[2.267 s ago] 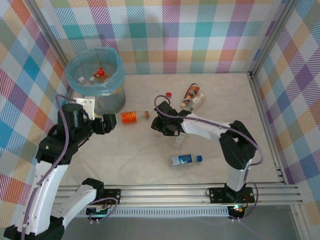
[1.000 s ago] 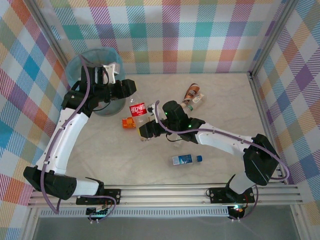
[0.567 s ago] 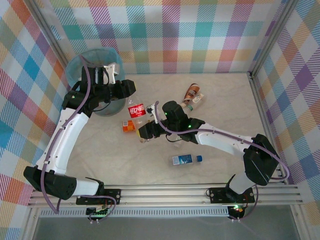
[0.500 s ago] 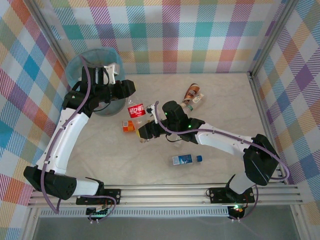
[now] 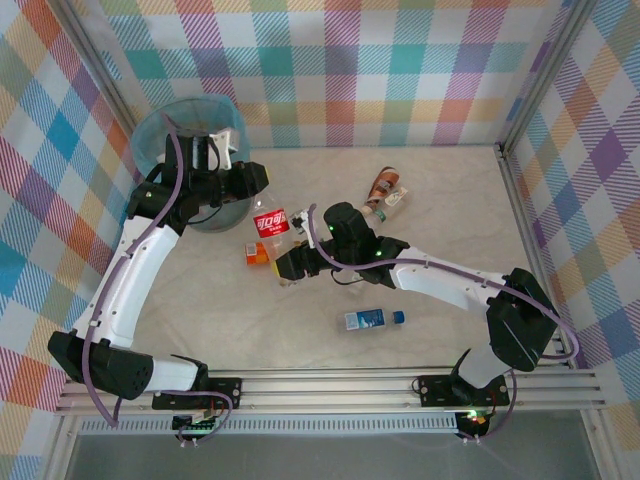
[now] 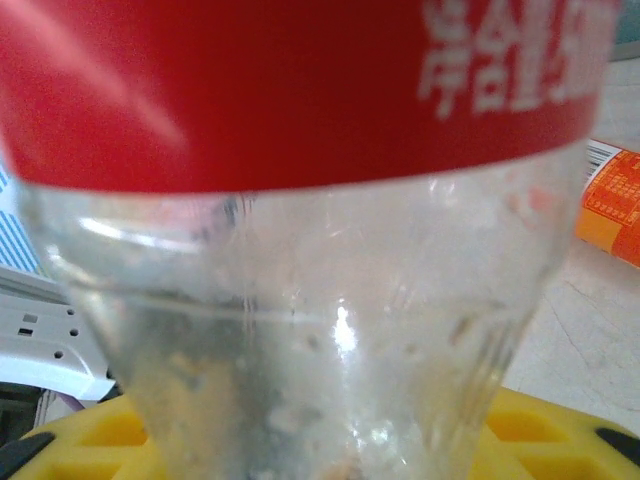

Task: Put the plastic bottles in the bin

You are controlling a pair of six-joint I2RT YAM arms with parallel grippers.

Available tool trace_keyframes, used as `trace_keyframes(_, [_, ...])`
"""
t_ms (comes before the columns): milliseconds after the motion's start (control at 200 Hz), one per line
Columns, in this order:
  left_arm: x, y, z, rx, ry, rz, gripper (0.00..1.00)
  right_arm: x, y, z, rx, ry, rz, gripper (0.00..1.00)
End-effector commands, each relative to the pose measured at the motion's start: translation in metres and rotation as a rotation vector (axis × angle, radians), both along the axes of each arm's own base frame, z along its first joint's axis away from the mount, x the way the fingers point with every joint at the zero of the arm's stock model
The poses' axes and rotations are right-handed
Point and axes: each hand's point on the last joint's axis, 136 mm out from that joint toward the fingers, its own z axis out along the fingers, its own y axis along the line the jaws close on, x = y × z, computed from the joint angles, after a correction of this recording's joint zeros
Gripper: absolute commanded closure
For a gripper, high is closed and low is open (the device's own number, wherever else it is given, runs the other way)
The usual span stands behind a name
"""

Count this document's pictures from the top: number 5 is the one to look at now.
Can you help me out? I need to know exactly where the blue plastic trash bin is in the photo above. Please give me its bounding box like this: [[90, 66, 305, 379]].
[[129, 97, 247, 201], [129, 97, 247, 235]]

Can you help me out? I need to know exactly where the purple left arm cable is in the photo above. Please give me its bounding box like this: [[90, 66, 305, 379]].
[[82, 113, 234, 444]]

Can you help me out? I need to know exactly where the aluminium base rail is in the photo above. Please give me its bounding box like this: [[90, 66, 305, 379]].
[[54, 368, 609, 416]]

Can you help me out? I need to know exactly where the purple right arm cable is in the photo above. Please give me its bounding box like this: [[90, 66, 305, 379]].
[[307, 203, 581, 444]]

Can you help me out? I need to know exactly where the brown drink bottle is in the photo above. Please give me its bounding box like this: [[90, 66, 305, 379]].
[[362, 166, 402, 215]]

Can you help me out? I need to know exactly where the aluminium side rail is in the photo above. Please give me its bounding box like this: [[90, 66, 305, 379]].
[[497, 144, 576, 371]]

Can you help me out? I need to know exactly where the grey slotted cable duct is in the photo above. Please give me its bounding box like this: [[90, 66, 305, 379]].
[[79, 418, 459, 436]]

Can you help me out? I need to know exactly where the water bottle blue cap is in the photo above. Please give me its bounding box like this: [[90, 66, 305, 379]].
[[343, 308, 407, 332]]

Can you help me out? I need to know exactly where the aluminium frame post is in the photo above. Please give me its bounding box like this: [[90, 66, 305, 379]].
[[497, 0, 599, 156], [58, 0, 146, 166]]

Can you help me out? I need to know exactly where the small circuit board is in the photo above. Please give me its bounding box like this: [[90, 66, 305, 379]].
[[171, 412, 221, 432], [455, 408, 490, 427]]

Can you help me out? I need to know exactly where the capless clear cola bottle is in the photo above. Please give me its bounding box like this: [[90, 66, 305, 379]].
[[251, 191, 292, 254]]

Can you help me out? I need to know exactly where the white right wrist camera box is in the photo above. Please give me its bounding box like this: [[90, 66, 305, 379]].
[[287, 206, 315, 237]]

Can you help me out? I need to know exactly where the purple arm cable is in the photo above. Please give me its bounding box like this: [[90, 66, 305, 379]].
[[82, 113, 234, 444], [307, 203, 581, 444]]

